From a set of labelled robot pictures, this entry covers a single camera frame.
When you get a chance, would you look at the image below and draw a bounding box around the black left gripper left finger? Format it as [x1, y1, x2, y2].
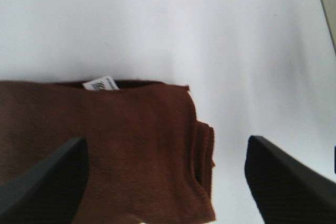
[1, 137, 89, 223]

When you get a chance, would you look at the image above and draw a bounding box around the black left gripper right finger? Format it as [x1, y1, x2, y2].
[244, 136, 335, 223]

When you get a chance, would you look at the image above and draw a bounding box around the brown terry towel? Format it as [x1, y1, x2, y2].
[1, 81, 215, 223]

